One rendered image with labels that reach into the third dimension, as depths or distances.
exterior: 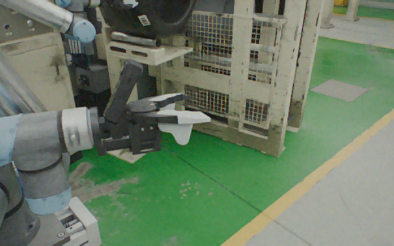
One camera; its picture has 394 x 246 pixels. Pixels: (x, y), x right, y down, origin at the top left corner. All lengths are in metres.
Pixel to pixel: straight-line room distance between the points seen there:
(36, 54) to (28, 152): 1.49
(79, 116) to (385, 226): 1.82
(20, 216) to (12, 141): 0.31
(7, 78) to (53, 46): 1.42
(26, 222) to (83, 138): 0.37
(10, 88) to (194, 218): 1.37
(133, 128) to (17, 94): 0.24
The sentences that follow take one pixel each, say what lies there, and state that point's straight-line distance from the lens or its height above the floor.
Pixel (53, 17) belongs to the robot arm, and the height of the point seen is 1.13.
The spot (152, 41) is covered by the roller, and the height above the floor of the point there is 0.91.
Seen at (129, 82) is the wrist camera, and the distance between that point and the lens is 0.55.
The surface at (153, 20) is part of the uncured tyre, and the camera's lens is 1.68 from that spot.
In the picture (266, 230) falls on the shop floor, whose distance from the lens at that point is 1.83.
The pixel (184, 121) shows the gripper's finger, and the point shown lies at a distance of 0.53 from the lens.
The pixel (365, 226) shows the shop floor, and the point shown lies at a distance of 2.03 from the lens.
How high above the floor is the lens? 1.31
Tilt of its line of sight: 28 degrees down
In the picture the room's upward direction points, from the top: straight up
